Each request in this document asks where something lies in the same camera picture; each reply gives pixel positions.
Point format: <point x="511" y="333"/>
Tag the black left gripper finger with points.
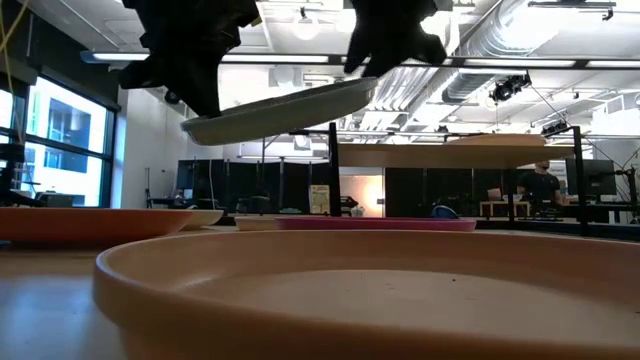
<point x="210" y="82"/>
<point x="187" y="85"/>

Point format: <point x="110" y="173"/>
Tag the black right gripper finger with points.
<point x="359" y="50"/>
<point x="385" y="64"/>

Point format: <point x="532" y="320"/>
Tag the mint green plate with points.
<point x="280" y="117"/>

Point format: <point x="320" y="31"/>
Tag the cream plate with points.
<point x="255" y="223"/>
<point x="205" y="217"/>

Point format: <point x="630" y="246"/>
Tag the pink plate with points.
<point x="375" y="224"/>

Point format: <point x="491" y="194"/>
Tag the orange plate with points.
<point x="90" y="225"/>

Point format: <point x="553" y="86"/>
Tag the peach plate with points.
<point x="350" y="310"/>

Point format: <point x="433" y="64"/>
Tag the dish rack with plates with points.
<point x="450" y="156"/>

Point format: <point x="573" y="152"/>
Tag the black ceiling spotlight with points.
<point x="507" y="89"/>
<point x="173" y="97"/>

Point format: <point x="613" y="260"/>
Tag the white globe ceiling lamp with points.
<point x="306" y="29"/>

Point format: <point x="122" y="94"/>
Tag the yellow tag label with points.
<point x="257" y="21"/>

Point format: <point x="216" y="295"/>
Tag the long ceiling light bar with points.
<point x="125" y="56"/>

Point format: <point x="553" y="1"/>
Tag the black partition panels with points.
<point x="425" y="190"/>
<point x="240" y="185"/>

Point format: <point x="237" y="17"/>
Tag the large glass window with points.
<point x="65" y="150"/>

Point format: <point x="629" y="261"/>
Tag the yellow poster sign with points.
<point x="319" y="200"/>

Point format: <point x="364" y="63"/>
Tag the blue round object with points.
<point x="445" y="212"/>

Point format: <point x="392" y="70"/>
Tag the small wooden table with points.
<point x="505" y="204"/>

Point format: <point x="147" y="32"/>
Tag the person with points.
<point x="540" y="185"/>

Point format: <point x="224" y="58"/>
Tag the black equipment stand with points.
<point x="10" y="170"/>

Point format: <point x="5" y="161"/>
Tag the dark background monitor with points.
<point x="590" y="177"/>

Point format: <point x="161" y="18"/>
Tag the silver ventilation duct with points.
<point x="465" y="87"/>

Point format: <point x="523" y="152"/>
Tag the black aluminium rig frame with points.
<point x="550" y="227"/>

